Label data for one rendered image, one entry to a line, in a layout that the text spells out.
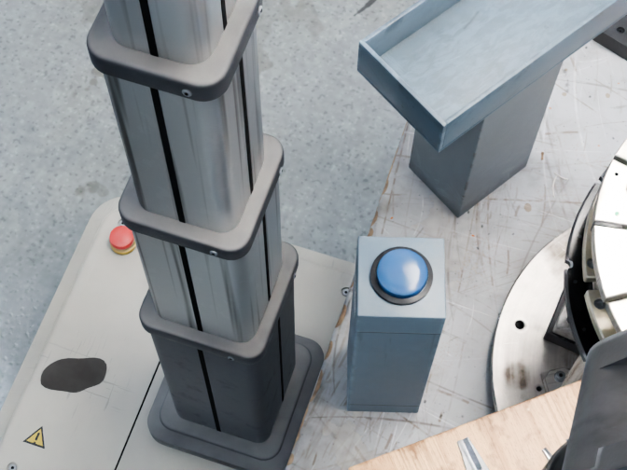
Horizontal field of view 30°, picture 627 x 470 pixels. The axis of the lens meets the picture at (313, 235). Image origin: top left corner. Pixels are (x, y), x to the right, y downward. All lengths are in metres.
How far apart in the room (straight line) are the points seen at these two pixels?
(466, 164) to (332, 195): 0.99
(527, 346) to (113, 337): 0.77
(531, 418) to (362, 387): 0.25
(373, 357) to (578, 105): 0.46
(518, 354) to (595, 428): 0.71
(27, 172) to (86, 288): 0.46
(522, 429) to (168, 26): 0.38
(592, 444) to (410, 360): 0.56
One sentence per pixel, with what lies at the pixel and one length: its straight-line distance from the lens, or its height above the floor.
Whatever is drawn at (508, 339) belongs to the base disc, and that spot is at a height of 0.80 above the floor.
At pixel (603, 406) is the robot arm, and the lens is 0.47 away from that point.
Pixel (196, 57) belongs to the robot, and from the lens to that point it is 0.86.
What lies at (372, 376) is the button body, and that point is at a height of 0.89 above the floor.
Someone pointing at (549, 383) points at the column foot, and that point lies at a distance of 1.16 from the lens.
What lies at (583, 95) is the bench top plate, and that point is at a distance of 1.35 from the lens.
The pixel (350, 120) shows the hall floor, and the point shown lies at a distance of 2.21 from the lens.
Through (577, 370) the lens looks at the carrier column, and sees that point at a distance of 1.06.
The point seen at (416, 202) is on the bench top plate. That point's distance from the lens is 1.25.
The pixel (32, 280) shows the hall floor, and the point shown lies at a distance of 2.11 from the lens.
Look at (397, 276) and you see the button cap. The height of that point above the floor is 1.04.
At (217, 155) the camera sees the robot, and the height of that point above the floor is 1.06.
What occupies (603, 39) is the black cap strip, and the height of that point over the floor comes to 0.79.
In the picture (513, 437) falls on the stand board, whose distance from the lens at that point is 0.87.
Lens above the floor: 1.89
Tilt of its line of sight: 64 degrees down
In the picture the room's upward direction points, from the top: 1 degrees clockwise
